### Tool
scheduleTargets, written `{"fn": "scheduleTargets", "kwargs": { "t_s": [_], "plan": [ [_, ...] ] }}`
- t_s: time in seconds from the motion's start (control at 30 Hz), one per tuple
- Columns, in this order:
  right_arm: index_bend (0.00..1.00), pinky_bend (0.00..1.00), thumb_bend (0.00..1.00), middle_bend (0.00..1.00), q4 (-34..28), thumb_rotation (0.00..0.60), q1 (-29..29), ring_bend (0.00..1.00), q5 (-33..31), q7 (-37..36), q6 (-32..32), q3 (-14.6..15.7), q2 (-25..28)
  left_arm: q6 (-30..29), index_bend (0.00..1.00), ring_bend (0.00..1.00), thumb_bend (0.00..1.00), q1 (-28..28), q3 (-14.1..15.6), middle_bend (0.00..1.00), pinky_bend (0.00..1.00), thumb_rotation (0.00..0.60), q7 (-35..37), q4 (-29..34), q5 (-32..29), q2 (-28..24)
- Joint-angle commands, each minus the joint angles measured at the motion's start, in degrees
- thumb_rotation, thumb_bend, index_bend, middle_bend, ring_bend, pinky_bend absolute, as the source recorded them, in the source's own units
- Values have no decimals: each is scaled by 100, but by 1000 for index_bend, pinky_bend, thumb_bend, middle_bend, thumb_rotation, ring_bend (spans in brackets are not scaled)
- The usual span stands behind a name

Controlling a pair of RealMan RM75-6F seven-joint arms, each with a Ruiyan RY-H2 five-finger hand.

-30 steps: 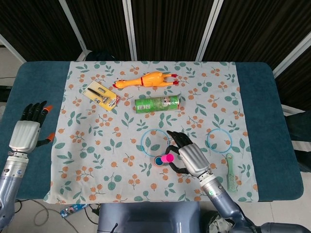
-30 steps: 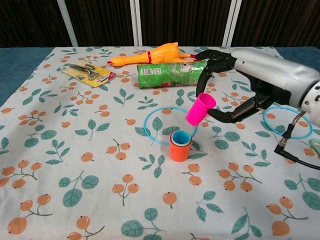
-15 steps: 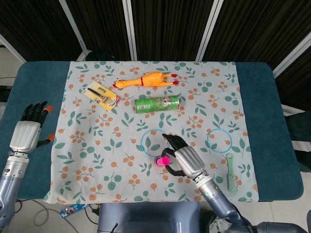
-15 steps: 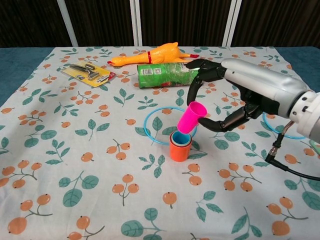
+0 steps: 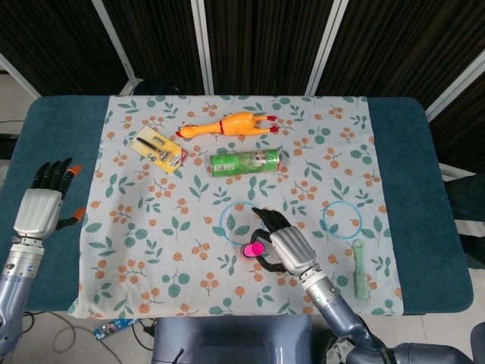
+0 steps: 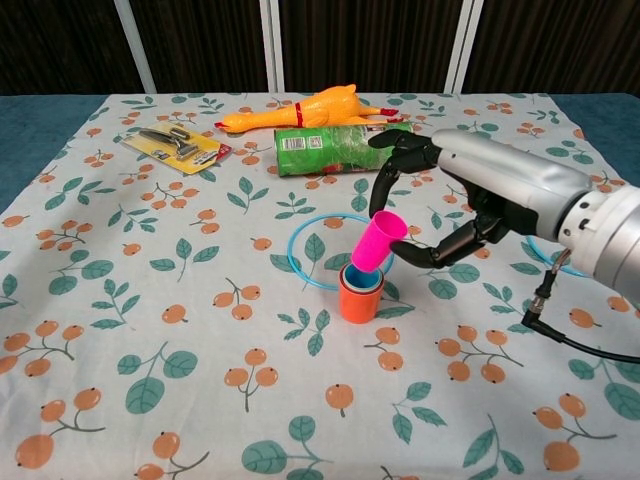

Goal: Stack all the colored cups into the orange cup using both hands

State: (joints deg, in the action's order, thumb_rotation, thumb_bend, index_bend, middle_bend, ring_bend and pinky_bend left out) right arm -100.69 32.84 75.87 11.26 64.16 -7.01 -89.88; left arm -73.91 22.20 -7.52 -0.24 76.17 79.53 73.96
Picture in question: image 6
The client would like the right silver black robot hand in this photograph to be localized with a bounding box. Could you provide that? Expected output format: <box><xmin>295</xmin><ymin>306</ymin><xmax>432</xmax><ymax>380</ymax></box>
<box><xmin>368</xmin><ymin>128</ymin><xmax>594</xmax><ymax>270</ymax></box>

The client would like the pink plastic cup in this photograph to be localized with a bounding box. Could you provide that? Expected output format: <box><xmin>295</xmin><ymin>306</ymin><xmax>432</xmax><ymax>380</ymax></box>
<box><xmin>351</xmin><ymin>210</ymin><xmax>409</xmax><ymax>274</ymax></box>

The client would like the light blue plastic cup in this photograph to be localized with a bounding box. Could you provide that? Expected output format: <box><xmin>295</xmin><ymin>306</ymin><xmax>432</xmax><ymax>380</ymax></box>
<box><xmin>342</xmin><ymin>264</ymin><xmax>384</xmax><ymax>291</ymax></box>

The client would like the large orange plastic cup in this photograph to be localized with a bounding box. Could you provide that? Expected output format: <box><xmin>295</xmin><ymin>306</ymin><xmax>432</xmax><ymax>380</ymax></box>
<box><xmin>338</xmin><ymin>264</ymin><xmax>386</xmax><ymax>324</ymax></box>

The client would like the green chip can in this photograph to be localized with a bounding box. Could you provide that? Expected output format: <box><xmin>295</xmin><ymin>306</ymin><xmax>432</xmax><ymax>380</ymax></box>
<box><xmin>272</xmin><ymin>121</ymin><xmax>419</xmax><ymax>179</ymax></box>

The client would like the yellow rubber chicken toy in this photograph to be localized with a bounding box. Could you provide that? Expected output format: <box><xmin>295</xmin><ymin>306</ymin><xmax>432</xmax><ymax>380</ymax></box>
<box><xmin>214</xmin><ymin>83</ymin><xmax>403</xmax><ymax>135</ymax></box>

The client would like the yellow razor blister pack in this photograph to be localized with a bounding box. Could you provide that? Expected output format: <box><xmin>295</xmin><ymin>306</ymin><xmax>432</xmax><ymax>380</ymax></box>
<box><xmin>119</xmin><ymin>121</ymin><xmax>233</xmax><ymax>176</ymax></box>

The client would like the white floral tablecloth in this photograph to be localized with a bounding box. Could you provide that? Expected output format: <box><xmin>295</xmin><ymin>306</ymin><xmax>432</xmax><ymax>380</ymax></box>
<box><xmin>0</xmin><ymin>92</ymin><xmax>640</xmax><ymax>480</ymax></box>

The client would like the teal table cover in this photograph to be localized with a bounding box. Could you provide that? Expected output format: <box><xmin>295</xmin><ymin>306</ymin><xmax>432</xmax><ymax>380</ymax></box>
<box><xmin>0</xmin><ymin>93</ymin><xmax>640</xmax><ymax>216</ymax></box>

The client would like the thin blue plastic ring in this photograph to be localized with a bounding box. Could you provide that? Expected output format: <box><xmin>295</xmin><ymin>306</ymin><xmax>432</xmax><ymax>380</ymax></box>
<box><xmin>526</xmin><ymin>233</ymin><xmax>584</xmax><ymax>277</ymax></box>
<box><xmin>286</xmin><ymin>212</ymin><xmax>396</xmax><ymax>292</ymax></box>

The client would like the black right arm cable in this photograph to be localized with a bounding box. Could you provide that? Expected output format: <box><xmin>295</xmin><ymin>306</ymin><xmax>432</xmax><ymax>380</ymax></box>
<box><xmin>521</xmin><ymin>247</ymin><xmax>640</xmax><ymax>364</ymax></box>

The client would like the white partition frame post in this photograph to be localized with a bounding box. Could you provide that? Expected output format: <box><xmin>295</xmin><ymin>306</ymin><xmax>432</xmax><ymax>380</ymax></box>
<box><xmin>442</xmin><ymin>0</ymin><xmax>479</xmax><ymax>94</ymax></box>
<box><xmin>258</xmin><ymin>0</ymin><xmax>286</xmax><ymax>93</ymax></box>
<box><xmin>113</xmin><ymin>0</ymin><xmax>157</xmax><ymax>94</ymax></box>

